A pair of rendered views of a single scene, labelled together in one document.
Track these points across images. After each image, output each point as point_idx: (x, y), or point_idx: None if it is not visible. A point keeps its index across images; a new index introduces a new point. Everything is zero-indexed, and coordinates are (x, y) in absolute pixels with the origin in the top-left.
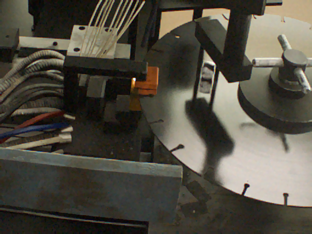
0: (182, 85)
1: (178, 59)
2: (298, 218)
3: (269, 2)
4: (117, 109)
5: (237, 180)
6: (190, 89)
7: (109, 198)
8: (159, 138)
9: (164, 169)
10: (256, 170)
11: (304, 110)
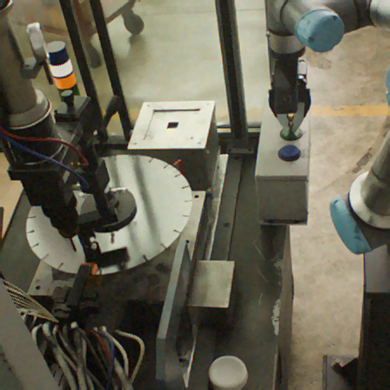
0: (94, 254)
1: (70, 255)
2: None
3: (2, 213)
4: (94, 296)
5: (171, 234)
6: (98, 251)
7: (184, 279)
8: (136, 265)
9: (180, 246)
10: (164, 225)
11: (127, 199)
